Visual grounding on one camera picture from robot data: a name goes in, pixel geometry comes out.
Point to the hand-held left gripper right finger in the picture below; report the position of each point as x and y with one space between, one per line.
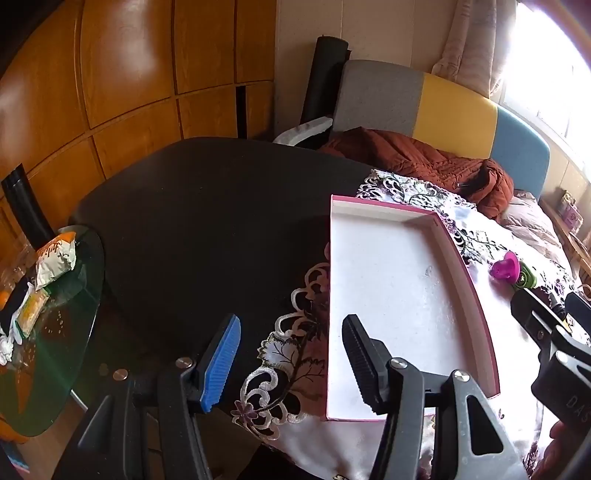
360 357

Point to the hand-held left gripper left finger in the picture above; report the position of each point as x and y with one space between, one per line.
226 355

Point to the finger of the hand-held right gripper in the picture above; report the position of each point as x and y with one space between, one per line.
531 314
579 311

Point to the green white plastic toy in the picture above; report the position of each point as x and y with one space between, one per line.
526 277

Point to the magenta plastic spool toy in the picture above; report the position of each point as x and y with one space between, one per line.
504 267

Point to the shallow pink box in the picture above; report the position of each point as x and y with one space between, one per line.
397 277

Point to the person's right hand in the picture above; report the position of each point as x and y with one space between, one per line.
561 438

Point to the wooden bedside shelf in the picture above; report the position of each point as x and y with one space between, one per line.
577 249

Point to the white floral embroidered tablecloth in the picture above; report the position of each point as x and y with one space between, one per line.
489 249

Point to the pale pink duvet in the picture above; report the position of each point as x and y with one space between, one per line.
535 221

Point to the purple gift box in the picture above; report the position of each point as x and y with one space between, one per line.
570 214

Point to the round glass side table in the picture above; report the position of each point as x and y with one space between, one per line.
60 332

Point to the rust brown quilted jacket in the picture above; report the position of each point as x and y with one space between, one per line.
415 157

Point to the white orange snack bag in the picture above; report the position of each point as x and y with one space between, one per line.
53 263

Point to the yellow snack packet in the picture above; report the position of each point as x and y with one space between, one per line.
32 311

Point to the grey yellow blue headboard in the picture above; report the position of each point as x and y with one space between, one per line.
457 110

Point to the black packet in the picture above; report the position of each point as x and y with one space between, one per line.
16 300

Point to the white crumpled plastic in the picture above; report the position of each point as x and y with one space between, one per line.
7 346

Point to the black tube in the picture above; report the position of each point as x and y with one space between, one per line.
27 207

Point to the window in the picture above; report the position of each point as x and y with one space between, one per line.
545 60

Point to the beige patterned curtain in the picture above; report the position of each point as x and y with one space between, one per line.
475 46

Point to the black rolled mat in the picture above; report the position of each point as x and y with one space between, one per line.
323 78

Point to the wooden wardrobe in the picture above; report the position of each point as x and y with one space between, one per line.
129 69

